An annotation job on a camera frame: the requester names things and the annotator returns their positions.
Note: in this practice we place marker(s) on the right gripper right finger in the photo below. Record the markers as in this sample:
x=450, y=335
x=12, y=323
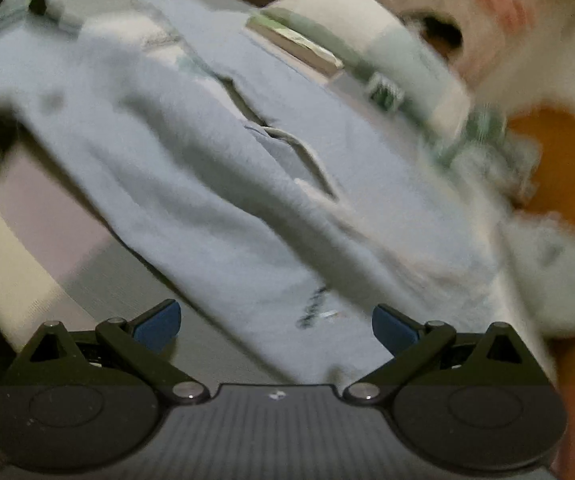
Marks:
x=414, y=347

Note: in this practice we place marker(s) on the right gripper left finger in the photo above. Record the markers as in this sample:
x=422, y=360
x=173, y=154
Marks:
x=135, y=347

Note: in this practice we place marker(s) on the grey sweatpants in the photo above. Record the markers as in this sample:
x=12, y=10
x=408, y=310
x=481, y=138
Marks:
x=217, y=185

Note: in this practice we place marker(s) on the patchwork bed sheet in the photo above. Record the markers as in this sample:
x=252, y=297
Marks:
x=42, y=239

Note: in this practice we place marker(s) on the grey plush cushion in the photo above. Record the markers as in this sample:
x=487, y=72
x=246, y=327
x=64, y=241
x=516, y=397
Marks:
x=541, y=253

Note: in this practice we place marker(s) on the grey plush toy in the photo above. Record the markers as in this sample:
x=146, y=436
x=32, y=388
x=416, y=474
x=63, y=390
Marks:
x=513, y=164

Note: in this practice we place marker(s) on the green handheld fan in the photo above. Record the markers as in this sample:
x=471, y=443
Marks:
x=485, y=125

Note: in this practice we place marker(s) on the green white tissue pack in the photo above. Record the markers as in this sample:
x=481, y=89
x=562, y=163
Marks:
x=384, y=93

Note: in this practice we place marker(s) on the patchwork pillow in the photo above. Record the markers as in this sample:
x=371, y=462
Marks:
x=369, y=39

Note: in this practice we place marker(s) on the person behind pillow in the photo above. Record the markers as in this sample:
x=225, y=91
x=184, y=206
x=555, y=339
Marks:
x=439, y=31

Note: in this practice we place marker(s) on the green paperback book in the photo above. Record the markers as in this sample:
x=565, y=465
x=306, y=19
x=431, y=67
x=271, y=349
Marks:
x=293, y=43

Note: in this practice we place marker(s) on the pink patterned curtain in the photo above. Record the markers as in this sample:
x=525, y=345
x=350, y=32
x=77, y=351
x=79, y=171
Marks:
x=467, y=15

